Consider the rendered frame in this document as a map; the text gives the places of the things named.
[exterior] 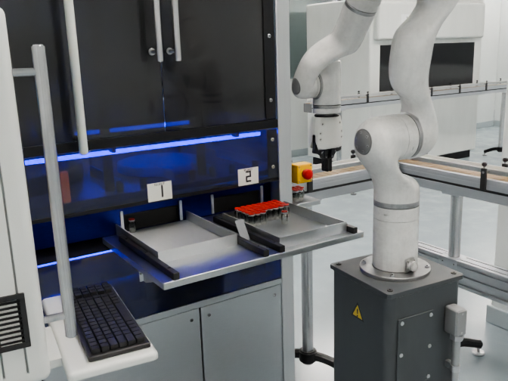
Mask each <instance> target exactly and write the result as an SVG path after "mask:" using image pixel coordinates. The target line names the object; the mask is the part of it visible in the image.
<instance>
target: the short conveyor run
mask: <svg viewBox="0 0 508 381"><path fill-rule="evenodd" d="M351 153H352V155H351V159H347V160H339V161H334V162H332V171H331V172H325V171H322V169H321V164H317V165H312V171H313V177H312V181H310V182H305V183H301V184H296V183H292V187H295V186H297V185H299V186H301V187H304V191H305V195H307V196H310V197H314V198H317V199H319V200H322V199H325V198H329V197H336V196H339V195H343V194H350V193H354V192H358V191H365V190H368V189H372V188H373V182H372V179H371V177H370V175H369V173H368V171H367V170H366V169H365V168H364V166H363V164H362V163H361V161H360V160H359V159H358V158H355V155H354V153H355V150H351Z"/></svg>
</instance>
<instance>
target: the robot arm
mask: <svg viewBox="0 0 508 381"><path fill-rule="evenodd" d="M458 1H459V0H417V3H416V6H415V8H414V9H413V11H412V12H411V14H410V15H409V17H408V18H407V19H406V20H405V21H404V22H403V23H402V24H401V25H400V26H399V28H397V29H396V31H395V34H394V35H393V38H392V44H391V50H390V56H389V81H390V83H391V86H392V88H393V89H394V90H395V92H396V93H397V94H398V96H399V97H400V100H401V112H400V113H399V114H392V115H385V116H375V117H372V118H369V119H366V120H365V121H363V122H362V123H361V124H360V125H359V126H358V128H357V131H356V133H355V139H354V148H355V153H356V155H357V157H358V159H359V160H360V161H361V163H362V164H363V166H364V168H365V169H366V170H367V171H368V173H369V175H370V177H371V179H372V182H373V255H372V256H368V257H366V258H364V259H362V260H361V262H360V270H361V272H362V273H364V274H366V275H367V276H368V277H372V278H374V279H377V280H384V281H389V282H411V281H415V280H421V279H423V278H425V277H427V276H429V274H430V273H431V267H430V264H429V263H428V262H426V261H424V260H422V259H419V258H418V239H419V217H420V186H419V184H418V183H417V181H416V180H415V179H414V178H412V177H410V176H409V175H405V174H403V173H401V171H400V169H399V167H398V161H399V160H406V159H411V158H416V157H419V156H423V155H425V154H427V153H428V152H429V151H431V149H432V148H433V147H434V146H435V143H436V141H437V138H438V122H437V118H436V115H435V109H434V107H433V104H432V99H431V95H430V91H429V68H430V64H431V59H432V50H433V46H434V42H435V38H436V36H437V34H438V31H439V29H440V28H441V25H442V24H443V23H444V21H445V20H446V18H447V17H448V15H449V14H450V13H451V12H452V11H453V9H454V7H455V6H456V5H457V3H458ZM381 2H382V0H345V2H344V5H343V6H342V10H341V12H340V14H339V17H338V20H337V21H336V25H335V27H334V29H333V31H332V32H331V34H329V35H328V36H326V37H325V38H323V39H322V40H320V41H319V42H317V43H315V44H314V45H313V46H311V47H310V48H309V49H308V50H307V51H306V53H305V54H304V55H303V57H302V59H301V60H300V62H299V65H298V67H297V69H296V72H295V74H294V77H293V81H292V92H293V94H294V95H295V96H296V97H297V98H300V99H309V98H313V113H316V114H315V115H314V116H313V117H312V118H311V126H310V134H309V147H310V148H312V153H315V154H318V155H319V156H320V158H321V169H322V171H325V172H331V171H332V158H334V154H335V153H336V151H339V150H341V146H342V120H341V116H340V115H339V113H341V61H340V60H338V59H340V58H342V57H345V56H347V55H350V54H353V53H355V52H356V51H357V50H358V49H359V48H360V46H361V43H362V42H363V40H364V37H365V36H366V34H367V31H368V30H369V28H370V25H371V23H372V21H373V19H374V17H375V15H376V13H377V10H378V8H379V6H380V4H381Z"/></svg>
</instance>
